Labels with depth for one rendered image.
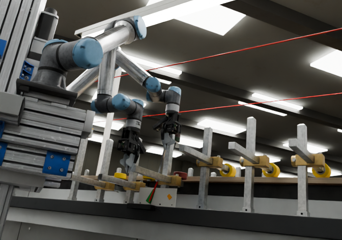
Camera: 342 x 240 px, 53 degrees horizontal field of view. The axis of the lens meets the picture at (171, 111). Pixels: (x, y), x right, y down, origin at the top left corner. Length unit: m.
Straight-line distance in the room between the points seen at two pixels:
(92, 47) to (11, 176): 0.59
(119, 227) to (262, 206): 0.83
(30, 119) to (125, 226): 0.99
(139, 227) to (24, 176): 0.82
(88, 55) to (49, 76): 0.18
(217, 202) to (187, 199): 0.20
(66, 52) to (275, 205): 1.25
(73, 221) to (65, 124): 1.17
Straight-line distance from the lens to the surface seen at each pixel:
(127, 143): 1.63
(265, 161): 1.69
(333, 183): 1.78
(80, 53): 1.37
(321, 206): 1.83
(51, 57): 1.47
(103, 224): 2.23
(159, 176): 1.83
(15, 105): 1.26
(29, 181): 1.47
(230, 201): 1.98
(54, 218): 2.59
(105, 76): 1.73
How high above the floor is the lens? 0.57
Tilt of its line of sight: 20 degrees up
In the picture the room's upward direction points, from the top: 7 degrees clockwise
